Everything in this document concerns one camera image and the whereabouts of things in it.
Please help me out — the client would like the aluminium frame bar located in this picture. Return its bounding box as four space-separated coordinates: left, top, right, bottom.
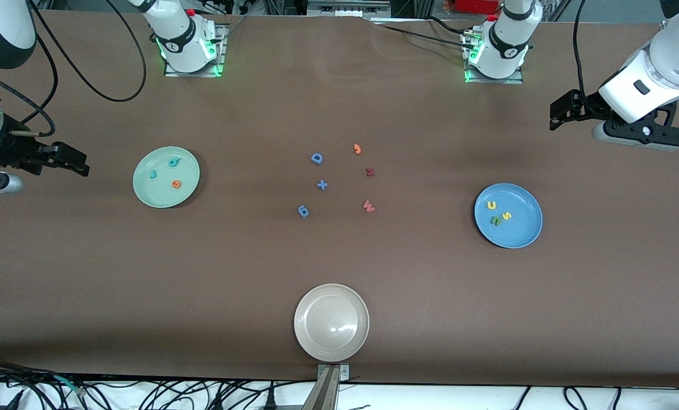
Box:
307 0 392 19

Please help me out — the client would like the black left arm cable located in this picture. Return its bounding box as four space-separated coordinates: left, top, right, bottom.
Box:
571 0 590 95

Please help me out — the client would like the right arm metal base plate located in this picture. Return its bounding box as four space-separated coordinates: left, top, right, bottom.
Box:
164 24 227 78

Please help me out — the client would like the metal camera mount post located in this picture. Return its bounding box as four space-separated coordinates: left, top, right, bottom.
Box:
301 363 351 410

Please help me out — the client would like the blue plate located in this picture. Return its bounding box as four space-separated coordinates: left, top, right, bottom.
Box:
474 182 544 249

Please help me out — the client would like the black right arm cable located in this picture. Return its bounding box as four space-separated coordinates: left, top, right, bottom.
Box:
0 0 147 137

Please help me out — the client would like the pale green plate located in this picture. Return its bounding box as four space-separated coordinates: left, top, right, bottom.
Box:
133 146 201 209

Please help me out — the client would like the brown table mat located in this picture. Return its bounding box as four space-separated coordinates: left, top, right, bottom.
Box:
0 10 679 389

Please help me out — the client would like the red box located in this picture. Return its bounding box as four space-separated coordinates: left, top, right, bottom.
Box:
453 0 502 15

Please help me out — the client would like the teal cable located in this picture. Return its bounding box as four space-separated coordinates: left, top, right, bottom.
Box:
52 373 87 397

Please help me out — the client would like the beige plate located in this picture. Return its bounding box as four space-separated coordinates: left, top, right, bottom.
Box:
294 284 370 363

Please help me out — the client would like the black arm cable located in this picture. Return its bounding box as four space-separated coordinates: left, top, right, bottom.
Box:
571 0 590 95
0 0 147 137

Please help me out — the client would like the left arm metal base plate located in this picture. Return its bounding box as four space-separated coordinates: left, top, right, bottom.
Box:
464 31 525 85

